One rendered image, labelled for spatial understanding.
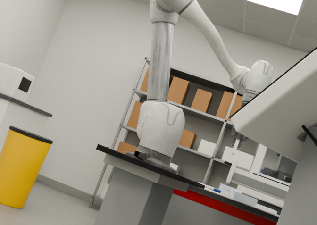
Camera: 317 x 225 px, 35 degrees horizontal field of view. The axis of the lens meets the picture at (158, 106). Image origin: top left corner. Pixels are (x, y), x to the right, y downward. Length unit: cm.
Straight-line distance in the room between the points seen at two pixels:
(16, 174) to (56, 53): 304
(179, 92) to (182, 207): 390
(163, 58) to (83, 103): 470
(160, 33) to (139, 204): 81
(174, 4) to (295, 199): 122
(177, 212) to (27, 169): 235
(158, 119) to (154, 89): 26
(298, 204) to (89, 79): 591
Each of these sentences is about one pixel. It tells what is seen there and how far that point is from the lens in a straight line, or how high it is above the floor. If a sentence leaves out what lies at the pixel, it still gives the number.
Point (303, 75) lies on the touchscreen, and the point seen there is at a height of 109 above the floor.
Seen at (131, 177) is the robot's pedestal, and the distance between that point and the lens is 211.
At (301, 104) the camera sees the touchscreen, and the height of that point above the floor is 105.
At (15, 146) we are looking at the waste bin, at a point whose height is 50.
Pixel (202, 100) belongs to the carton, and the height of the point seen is 170.
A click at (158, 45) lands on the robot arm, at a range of 238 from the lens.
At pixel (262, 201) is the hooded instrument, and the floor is 80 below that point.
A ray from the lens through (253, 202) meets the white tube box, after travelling 261.
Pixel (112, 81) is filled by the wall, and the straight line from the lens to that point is 696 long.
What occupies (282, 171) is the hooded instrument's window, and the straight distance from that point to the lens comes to 319.
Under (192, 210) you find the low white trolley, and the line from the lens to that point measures 247.
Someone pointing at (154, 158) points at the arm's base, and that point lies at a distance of 212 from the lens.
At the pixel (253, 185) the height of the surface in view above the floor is 85.
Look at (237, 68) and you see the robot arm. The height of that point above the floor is 135.
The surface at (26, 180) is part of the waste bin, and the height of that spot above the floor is 25.
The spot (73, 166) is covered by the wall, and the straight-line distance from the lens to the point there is 695.
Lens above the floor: 80
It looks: 6 degrees up
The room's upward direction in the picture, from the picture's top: 20 degrees clockwise
